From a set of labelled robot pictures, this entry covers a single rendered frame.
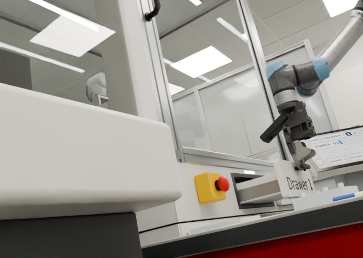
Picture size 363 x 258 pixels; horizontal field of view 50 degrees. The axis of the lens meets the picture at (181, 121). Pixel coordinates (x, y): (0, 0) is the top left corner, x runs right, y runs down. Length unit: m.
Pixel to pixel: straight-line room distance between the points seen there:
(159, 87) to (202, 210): 0.34
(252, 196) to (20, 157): 0.93
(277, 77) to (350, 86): 3.42
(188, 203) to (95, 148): 0.59
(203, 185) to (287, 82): 0.49
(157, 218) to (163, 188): 0.49
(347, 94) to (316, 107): 1.69
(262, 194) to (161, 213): 0.36
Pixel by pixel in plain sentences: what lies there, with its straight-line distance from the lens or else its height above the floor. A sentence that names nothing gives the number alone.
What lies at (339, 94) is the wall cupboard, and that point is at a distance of 4.70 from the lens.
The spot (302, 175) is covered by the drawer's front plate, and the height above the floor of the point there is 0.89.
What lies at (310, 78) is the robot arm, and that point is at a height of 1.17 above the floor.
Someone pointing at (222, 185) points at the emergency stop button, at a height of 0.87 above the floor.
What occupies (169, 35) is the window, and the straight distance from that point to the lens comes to 1.23.
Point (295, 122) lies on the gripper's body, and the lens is 1.26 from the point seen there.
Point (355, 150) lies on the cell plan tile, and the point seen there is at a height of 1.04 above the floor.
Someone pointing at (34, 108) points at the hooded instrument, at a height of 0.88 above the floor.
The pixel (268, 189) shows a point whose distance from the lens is 1.17.
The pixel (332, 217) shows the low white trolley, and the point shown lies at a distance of 0.51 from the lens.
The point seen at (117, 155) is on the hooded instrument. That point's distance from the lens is 0.41.
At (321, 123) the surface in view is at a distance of 2.98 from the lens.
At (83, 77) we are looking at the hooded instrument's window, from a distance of 0.44.
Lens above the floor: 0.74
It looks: 18 degrees up
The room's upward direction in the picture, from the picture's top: 12 degrees counter-clockwise
